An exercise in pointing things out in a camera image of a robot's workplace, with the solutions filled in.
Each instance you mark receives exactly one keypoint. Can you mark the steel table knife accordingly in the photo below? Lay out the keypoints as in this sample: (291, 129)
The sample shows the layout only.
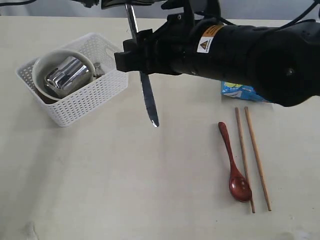
(144, 79)

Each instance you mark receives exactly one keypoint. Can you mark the cream ceramic bowl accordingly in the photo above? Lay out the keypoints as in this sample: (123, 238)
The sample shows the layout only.
(45, 64)

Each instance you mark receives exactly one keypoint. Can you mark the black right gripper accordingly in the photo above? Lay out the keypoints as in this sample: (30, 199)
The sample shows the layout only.
(282, 64)

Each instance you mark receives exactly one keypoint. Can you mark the brown red plate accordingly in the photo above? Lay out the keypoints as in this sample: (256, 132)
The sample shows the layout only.
(45, 99)

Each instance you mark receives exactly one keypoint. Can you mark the wooden chopstick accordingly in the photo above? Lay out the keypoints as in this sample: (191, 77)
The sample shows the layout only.
(257, 158)
(242, 145)

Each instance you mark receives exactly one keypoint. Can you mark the dark red wooden spoon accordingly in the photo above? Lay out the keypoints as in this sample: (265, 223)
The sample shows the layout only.
(238, 185)

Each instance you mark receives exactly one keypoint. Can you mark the steel fork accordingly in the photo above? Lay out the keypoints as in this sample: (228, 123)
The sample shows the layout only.
(99, 72)

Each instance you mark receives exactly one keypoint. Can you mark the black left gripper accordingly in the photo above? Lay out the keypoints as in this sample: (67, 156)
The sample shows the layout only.
(106, 4)

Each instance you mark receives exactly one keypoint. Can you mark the blue chips bag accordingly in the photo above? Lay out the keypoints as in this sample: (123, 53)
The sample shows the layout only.
(242, 92)

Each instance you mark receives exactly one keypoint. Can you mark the shiny steel cup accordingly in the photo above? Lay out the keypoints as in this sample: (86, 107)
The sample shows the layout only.
(68, 72)

